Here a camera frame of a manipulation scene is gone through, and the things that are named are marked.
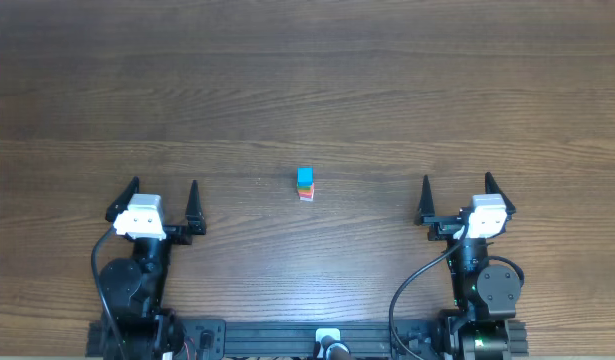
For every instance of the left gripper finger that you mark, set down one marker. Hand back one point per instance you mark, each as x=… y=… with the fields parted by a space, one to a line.
x=121 y=202
x=194 y=215

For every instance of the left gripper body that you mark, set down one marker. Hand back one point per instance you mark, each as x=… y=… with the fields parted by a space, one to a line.
x=179 y=234

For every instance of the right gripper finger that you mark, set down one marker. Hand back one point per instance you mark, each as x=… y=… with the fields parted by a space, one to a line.
x=427 y=210
x=509 y=209

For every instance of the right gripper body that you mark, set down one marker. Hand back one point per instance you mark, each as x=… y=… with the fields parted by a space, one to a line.
x=442 y=227

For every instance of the green cube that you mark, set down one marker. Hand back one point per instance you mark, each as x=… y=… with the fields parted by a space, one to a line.
x=305 y=185

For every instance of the pink cube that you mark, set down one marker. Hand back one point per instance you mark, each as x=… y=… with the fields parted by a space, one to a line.
x=307 y=194

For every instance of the orange cube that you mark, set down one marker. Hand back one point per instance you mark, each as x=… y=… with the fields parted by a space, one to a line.
x=307 y=189

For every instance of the blue cube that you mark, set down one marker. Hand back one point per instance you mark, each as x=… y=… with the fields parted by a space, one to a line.
x=305 y=175

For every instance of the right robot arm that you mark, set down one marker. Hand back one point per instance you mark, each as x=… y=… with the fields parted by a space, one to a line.
x=497 y=290

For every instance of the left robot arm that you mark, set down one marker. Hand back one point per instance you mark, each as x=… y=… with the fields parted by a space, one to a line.
x=119 y=290

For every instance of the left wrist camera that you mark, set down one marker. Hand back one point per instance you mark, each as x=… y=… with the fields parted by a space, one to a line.
x=141 y=217

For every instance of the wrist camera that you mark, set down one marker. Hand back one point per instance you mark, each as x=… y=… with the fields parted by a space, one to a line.
x=141 y=217
x=484 y=217

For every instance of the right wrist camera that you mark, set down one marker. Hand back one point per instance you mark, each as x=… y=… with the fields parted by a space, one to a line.
x=484 y=217

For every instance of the mounting rail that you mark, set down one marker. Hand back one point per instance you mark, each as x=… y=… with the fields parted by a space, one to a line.
x=277 y=340

